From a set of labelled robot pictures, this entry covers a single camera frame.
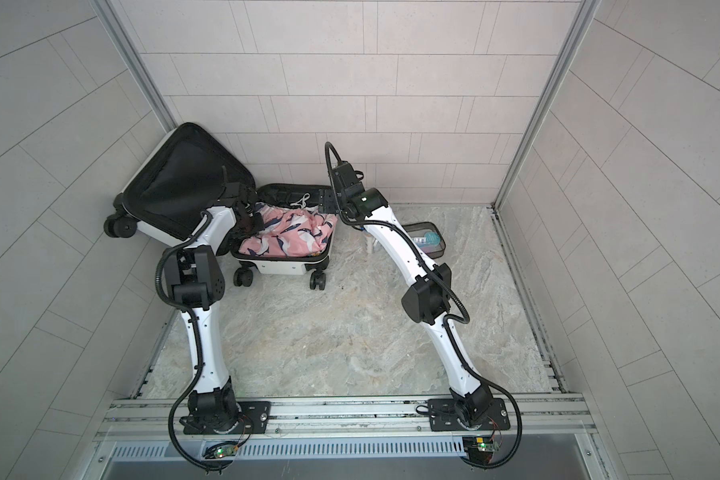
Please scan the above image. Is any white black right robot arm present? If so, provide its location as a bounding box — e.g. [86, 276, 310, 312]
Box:
[326, 160, 510, 429]

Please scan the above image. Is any black and white open suitcase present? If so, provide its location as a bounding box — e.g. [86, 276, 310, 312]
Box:
[103, 123, 335, 290]

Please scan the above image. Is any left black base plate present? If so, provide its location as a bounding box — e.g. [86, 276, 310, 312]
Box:
[179, 401, 272, 435]

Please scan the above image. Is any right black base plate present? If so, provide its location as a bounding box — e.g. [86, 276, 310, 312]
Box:
[416, 397, 511, 432]

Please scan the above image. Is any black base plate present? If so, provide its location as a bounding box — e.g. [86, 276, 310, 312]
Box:
[179, 401, 272, 435]
[416, 397, 511, 432]

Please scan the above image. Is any right black corrugated cable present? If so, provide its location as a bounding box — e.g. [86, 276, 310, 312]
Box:
[323, 141, 524, 470]

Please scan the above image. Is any pink shark print garment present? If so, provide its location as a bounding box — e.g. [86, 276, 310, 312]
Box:
[238, 202, 338, 259]

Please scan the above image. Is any left green circuit board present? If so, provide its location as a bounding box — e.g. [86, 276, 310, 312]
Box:
[203, 441, 243, 460]

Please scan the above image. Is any right green circuit board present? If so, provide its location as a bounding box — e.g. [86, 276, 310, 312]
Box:
[462, 436, 501, 465]

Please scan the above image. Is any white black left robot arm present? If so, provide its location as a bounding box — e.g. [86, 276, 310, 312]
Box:
[155, 182, 261, 434]

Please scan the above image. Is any clear black-trimmed toiletry pouch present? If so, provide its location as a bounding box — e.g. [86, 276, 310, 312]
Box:
[403, 222, 446, 259]

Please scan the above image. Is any green circuit board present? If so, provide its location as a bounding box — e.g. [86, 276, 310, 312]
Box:
[203, 441, 243, 460]
[462, 436, 501, 465]

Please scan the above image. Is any aluminium mounting rail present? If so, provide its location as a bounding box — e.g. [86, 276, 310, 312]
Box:
[94, 393, 597, 463]

